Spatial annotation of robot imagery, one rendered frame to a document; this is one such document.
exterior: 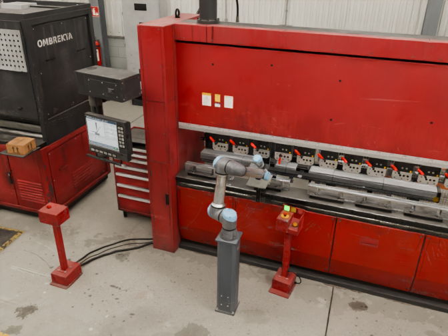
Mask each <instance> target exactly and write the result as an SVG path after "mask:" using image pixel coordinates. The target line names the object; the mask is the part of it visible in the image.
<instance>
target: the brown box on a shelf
mask: <svg viewBox="0 0 448 336"><path fill-rule="evenodd" d="M6 147H7V149H6V150H4V151H2V152H0V154H2V155H8V156H13V157H20V158H24V157H26V156H28V155H30V154H32V153H33V152H35V151H37V150H38V149H40V147H38V146H36V144H35V139H34V138H30V137H16V138H15V139H13V140H12V141H10V142H8V143H6Z"/></svg>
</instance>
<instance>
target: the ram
mask: <svg viewBox="0 0 448 336"><path fill-rule="evenodd" d="M176 61H177V97H178V116H179V122H182V123H190V124H195V125H203V126H208V127H217V128H222V129H230V130H236V131H244V132H249V133H258V134H263V135H271V136H276V137H284V138H290V139H298V140H304V141H312V142H317V143H326V144H330V145H339V146H344V147H352V148H358V149H366V150H371V151H380V152H385V153H393V154H398V155H407V156H412V157H420V158H426V159H434V160H439V161H448V63H436V62H427V61H412V60H403V59H388V58H380V57H364V56H356V55H341V54H332V53H317V52H308V51H294V50H285V49H270V48H262V47H246V46H238V45H222V44H214V43H199V42H190V41H178V42H176ZM202 93H211V106H208V105H202ZM215 94H218V95H220V102H216V101H215ZM224 95H227V96H233V108H232V109H231V108H225V107H224ZM215 103H220V107H215ZM179 128H182V129H190V130H194V131H203V132H208V133H216V134H221V135H229V136H234V137H242V138H247V139H255V140H260V141H268V142H274V143H282V144H286V145H295V146H300V147H308V148H313V149H321V150H326V151H334V152H339V153H348V154H352V155H360V156H366V157H374V158H379V159H387V160H392V161H400V162H405V163H413V164H418V165H426V166H431V167H440V168H444V169H448V165H440V164H436V163H427V162H422V161H414V160H409V159H400V158H396V157H387V156H382V155H374V154H369V153H360V152H356V151H347V150H342V149H334V148H328V147H320V146H315V145H307V144H302V143H294V142H288V141H280V140H275V139H267V138H262V137H254V136H248V135H240V134H235V133H227V132H222V131H214V130H208V129H200V128H195V127H187V126H182V125H179Z"/></svg>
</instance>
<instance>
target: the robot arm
mask: <svg viewBox="0 0 448 336"><path fill-rule="evenodd" d="M264 164H265V165H264ZM213 167H214V169H215V173H216V175H217V177H216V183H215V193H214V199H213V202H212V203H211V204H210V205H209V207H208V209H207V213H208V215H209V216H210V217H211V218H212V219H215V220H217V221H218V222H220V223H222V229H221V232H220V238H221V239H222V240H224V241H234V240H236V239H237V238H238V235H239V234H238V231H237V213H236V211H235V210H233V209H229V208H226V209H225V204H224V198H225V189H226V183H227V176H228V175H233V176H239V177H243V176H248V177H255V179H257V180H260V179H264V180H266V181H267V180H269V179H270V176H271V174H270V172H268V171H267V170H265V168H266V163H264V162H263V159H262V157H261V156H260V155H259V154H256V155H254V156H253V161H252V162H251V164H250V166H248V167H246V166H245V165H242V164H240V163H238V162H236V161H234V160H231V159H229V158H226V157H224V156H218V157H217V158H216V159H215V160H214V162H213Z"/></svg>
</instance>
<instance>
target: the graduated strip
mask: <svg viewBox="0 0 448 336"><path fill-rule="evenodd" d="M179 125H182V126H187V127H195V128H200V129H208V130H214V131H222V132H227V133H235V134H240V135H248V136H254V137H262V138H267V139H275V140H280V141H288V142H294V143H302V144H307V145H315V146H320V147H328V148H334V149H342V150H347V151H356V152H360V153H369V154H374V155H382V156H387V157H396V158H400V159H409V160H414V161H422V162H427V163H436V164H440V165H448V161H439V160H434V159H426V158H420V157H412V156H407V155H398V154H393V153H385V152H380V151H371V150H366V149H358V148H352V147H344V146H339V145H330V144H326V143H317V142H312V141H304V140H298V139H290V138H284V137H276V136H271V135H263V134H258V133H249V132H244V131H236V130H230V129H222V128H217V127H208V126H203V125H195V124H190V123H182V122H179Z"/></svg>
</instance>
